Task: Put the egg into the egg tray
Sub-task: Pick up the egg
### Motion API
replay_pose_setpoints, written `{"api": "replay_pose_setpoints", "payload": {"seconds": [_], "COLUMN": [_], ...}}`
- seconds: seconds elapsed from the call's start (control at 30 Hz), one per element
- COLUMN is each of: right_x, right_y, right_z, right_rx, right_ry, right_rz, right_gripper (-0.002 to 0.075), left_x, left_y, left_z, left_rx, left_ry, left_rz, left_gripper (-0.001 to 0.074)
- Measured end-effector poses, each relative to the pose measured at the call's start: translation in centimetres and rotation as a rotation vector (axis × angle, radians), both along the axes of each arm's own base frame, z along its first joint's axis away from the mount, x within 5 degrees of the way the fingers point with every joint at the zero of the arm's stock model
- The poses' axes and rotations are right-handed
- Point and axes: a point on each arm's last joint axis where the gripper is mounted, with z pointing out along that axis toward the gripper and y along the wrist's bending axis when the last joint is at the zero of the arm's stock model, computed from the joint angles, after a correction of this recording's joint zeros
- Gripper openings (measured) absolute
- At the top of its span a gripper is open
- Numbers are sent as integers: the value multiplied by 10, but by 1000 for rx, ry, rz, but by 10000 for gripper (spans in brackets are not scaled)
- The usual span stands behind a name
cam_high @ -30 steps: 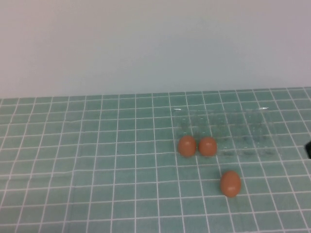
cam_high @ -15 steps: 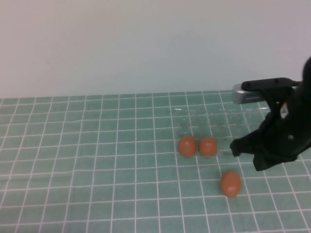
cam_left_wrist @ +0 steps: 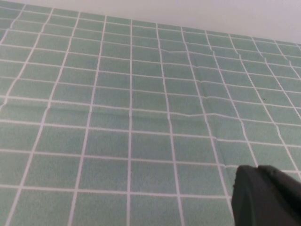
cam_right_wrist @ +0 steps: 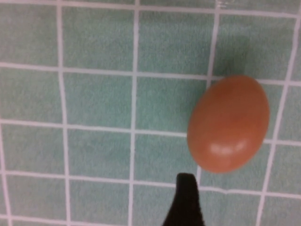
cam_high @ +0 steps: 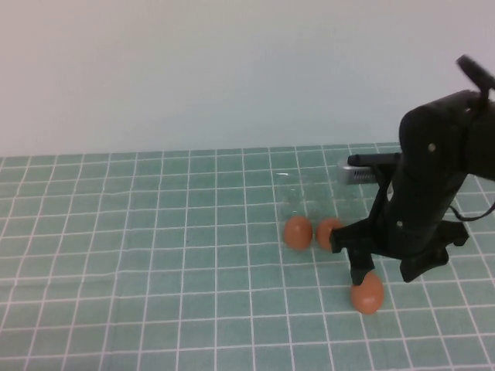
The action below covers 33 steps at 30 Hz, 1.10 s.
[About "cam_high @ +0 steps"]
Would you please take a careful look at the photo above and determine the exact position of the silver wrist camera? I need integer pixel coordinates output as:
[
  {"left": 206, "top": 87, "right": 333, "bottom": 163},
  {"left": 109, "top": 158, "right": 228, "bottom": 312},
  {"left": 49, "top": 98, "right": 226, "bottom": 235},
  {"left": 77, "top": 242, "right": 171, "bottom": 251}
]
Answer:
[{"left": 336, "top": 153, "right": 401, "bottom": 187}]

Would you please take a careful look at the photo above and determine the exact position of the clear plastic egg tray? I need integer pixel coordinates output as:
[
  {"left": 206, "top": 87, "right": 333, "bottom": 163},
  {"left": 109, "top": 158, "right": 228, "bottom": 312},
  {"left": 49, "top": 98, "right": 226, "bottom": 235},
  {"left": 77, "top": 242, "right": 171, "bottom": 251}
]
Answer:
[{"left": 275, "top": 169, "right": 374, "bottom": 254}]

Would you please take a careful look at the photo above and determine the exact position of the brown egg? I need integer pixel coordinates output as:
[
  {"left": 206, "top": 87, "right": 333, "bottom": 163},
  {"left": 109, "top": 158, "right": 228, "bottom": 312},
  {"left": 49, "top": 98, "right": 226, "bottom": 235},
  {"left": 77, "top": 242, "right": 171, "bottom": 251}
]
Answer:
[
  {"left": 283, "top": 216, "right": 313, "bottom": 250},
  {"left": 316, "top": 217, "right": 345, "bottom": 250},
  {"left": 350, "top": 272, "right": 385, "bottom": 315}
]

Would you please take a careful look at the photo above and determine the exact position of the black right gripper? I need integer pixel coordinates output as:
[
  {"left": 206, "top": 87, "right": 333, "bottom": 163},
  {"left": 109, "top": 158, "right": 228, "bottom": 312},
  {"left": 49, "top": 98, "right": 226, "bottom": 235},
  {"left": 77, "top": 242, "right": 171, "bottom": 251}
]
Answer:
[{"left": 330, "top": 169, "right": 471, "bottom": 288}]

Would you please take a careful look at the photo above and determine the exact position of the black camera cable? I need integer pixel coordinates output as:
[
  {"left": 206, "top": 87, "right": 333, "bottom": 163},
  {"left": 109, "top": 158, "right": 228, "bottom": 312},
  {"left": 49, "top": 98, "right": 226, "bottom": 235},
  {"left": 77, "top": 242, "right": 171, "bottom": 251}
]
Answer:
[{"left": 448, "top": 203, "right": 495, "bottom": 223}]

